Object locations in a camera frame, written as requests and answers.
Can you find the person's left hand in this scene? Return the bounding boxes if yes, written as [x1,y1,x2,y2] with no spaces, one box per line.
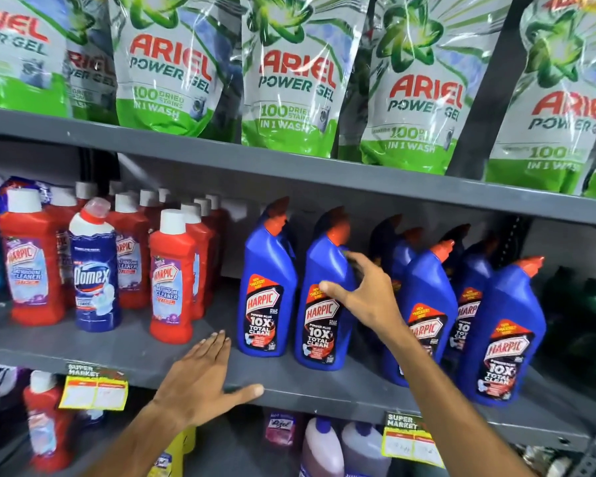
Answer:
[151,331,265,429]

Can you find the person's right hand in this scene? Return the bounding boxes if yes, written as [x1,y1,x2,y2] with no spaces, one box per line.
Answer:
[319,250,412,343]

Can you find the blue toilet cleaner bottle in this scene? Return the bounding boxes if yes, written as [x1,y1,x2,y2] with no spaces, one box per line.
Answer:
[294,207,358,371]

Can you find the person's left forearm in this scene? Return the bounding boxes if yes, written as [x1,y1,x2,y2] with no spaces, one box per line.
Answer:
[85,399,189,477]

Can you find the person's right forearm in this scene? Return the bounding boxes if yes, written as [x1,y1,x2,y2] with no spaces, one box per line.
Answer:
[382,324,536,477]

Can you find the yellow cleaner bottle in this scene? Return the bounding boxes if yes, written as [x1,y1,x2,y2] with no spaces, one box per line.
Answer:
[146,426,197,477]

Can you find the grey metal shelf board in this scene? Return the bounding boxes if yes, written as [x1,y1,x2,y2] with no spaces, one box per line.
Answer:
[0,105,596,229]
[0,285,596,452]

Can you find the yellow price tag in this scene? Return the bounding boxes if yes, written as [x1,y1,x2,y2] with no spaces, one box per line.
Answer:
[381,412,446,468]
[59,362,129,412]

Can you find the group of red cleaner bottles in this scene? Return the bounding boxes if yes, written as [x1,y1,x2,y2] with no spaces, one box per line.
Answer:
[0,179,229,345]

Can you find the row of blue cleaner bottles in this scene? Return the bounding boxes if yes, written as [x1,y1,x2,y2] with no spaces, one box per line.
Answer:
[237,196,547,408]

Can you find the dark blue white-shouldered cleaner bottle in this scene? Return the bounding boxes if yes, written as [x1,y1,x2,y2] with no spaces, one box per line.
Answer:
[69,197,123,333]

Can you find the red white-capped cleaner bottle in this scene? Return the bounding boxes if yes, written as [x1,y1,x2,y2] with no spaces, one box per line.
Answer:
[23,371,76,473]

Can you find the row of green white detergent pouches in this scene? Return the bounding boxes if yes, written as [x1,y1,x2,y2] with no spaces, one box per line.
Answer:
[0,0,596,201]

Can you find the dark grey shelf upright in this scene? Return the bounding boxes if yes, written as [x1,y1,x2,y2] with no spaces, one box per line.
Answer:
[446,0,535,181]

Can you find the dark green bottles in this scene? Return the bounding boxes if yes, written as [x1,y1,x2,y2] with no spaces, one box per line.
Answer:
[540,267,596,383]

